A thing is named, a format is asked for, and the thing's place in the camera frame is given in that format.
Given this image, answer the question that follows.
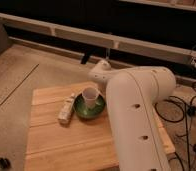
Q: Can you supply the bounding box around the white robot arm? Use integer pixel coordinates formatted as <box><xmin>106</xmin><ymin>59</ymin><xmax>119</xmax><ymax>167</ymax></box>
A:
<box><xmin>89</xmin><ymin>60</ymin><xmax>176</xmax><ymax>171</ymax></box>

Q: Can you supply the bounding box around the black chair caster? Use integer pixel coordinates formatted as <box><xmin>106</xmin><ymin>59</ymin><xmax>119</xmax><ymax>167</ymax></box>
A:
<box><xmin>0</xmin><ymin>158</ymin><xmax>11</xmax><ymax>169</ymax></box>

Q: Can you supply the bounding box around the green bowl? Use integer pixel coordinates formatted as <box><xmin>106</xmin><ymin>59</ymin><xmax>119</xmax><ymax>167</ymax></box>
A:
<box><xmin>73</xmin><ymin>94</ymin><xmax>106</xmax><ymax>120</ymax></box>

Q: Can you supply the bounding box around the white plastic cup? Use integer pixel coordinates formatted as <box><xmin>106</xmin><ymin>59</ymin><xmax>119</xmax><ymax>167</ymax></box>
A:
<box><xmin>82</xmin><ymin>87</ymin><xmax>99</xmax><ymax>108</ymax></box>

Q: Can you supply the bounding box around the white plastic bottle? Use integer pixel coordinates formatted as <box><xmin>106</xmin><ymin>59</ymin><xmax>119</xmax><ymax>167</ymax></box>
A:
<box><xmin>58</xmin><ymin>93</ymin><xmax>75</xmax><ymax>125</ymax></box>

